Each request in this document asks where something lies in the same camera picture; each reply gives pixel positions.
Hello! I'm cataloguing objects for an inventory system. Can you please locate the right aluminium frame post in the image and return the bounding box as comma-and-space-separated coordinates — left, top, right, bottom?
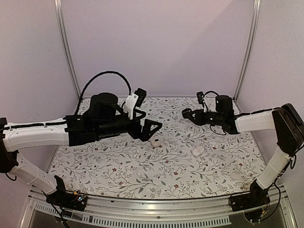
233, 0, 261, 103

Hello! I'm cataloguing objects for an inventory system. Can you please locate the black earbud charging case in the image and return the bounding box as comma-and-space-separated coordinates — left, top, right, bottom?
182, 108, 192, 119

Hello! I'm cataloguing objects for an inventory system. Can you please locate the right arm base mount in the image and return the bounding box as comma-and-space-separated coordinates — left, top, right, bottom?
228, 180, 270, 212

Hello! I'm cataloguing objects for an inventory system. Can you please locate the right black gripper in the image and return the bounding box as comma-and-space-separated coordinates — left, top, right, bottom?
185, 109, 224, 126

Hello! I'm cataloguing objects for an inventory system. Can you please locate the front aluminium rail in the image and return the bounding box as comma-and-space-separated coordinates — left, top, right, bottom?
20, 185, 300, 228

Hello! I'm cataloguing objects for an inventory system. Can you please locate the aluminium frame post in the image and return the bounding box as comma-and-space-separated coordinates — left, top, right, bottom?
233, 0, 261, 103
54, 0, 81, 99

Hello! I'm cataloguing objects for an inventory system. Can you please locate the white round earbud case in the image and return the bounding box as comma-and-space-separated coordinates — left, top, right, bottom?
150, 139, 161, 148

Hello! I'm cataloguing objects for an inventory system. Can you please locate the left aluminium frame post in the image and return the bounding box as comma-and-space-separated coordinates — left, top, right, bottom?
54, 0, 81, 99

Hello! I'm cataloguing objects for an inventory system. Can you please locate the floral tablecloth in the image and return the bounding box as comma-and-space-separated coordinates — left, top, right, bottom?
48, 97, 265, 199

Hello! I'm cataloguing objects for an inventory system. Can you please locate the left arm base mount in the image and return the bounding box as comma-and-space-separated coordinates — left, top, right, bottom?
46, 175, 88, 211

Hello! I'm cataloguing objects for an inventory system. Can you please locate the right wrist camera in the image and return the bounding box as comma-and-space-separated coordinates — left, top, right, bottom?
196, 91, 208, 112

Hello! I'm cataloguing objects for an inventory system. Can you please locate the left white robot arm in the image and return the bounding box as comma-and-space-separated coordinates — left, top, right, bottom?
0, 92, 162, 206

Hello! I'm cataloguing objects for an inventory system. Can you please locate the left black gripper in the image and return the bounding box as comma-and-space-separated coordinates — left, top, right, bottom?
96, 109, 162, 141

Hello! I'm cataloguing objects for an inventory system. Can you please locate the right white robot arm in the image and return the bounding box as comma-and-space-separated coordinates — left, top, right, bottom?
182, 93, 304, 207

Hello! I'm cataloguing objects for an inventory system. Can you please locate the white oval case lid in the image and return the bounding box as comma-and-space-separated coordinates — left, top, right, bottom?
192, 146, 204, 156

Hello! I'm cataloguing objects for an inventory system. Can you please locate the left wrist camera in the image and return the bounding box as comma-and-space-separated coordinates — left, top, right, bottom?
122, 88, 147, 120

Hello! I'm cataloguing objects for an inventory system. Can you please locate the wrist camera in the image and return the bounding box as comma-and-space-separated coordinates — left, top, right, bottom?
122, 88, 147, 120
196, 91, 208, 112

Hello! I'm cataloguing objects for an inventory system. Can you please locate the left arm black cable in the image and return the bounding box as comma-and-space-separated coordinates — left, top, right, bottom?
75, 70, 133, 114

